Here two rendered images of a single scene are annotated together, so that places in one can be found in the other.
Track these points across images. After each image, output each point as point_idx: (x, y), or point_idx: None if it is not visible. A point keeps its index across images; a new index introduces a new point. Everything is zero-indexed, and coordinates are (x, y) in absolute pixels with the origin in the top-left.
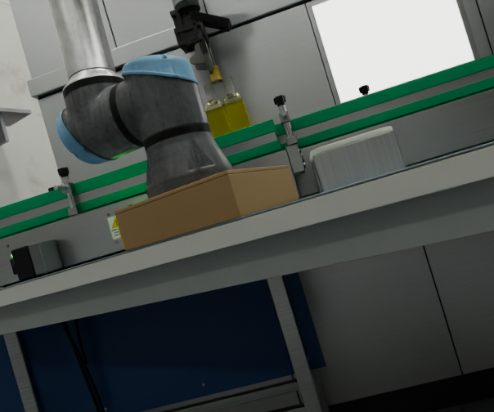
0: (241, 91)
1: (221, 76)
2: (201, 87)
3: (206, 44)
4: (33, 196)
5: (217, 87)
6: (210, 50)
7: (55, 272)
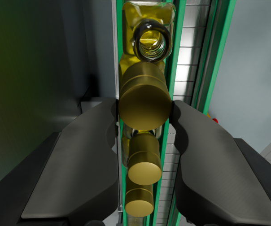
0: None
1: (150, 67)
2: (0, 171)
3: (233, 188)
4: (178, 225)
5: None
6: (69, 185)
7: None
